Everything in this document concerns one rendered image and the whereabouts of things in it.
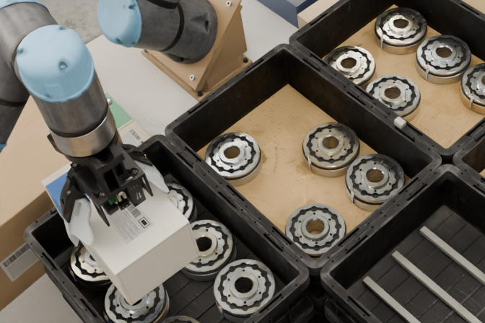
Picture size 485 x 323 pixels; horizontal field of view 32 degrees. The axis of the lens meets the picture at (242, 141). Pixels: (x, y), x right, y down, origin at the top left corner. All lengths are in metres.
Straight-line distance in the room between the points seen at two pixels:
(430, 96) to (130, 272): 0.75
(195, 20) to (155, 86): 0.22
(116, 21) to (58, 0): 1.62
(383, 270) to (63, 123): 0.67
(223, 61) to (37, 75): 0.96
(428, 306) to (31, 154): 0.75
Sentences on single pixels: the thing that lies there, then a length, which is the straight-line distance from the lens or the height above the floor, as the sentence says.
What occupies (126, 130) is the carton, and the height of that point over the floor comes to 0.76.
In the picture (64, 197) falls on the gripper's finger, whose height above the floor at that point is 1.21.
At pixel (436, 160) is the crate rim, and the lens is 1.42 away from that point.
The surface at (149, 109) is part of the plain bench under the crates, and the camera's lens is 1.85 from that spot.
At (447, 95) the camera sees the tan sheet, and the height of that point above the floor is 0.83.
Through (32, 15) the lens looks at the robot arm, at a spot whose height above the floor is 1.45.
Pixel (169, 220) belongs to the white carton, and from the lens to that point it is 1.13.
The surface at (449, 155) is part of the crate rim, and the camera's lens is 1.43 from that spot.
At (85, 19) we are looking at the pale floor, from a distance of 3.15.
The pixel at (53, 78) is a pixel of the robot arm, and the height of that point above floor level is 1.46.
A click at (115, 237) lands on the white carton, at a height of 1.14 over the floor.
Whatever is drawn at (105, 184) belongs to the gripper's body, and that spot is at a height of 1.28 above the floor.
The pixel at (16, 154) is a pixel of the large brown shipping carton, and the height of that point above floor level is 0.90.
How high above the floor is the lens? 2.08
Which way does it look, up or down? 52 degrees down
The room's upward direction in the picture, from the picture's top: 12 degrees counter-clockwise
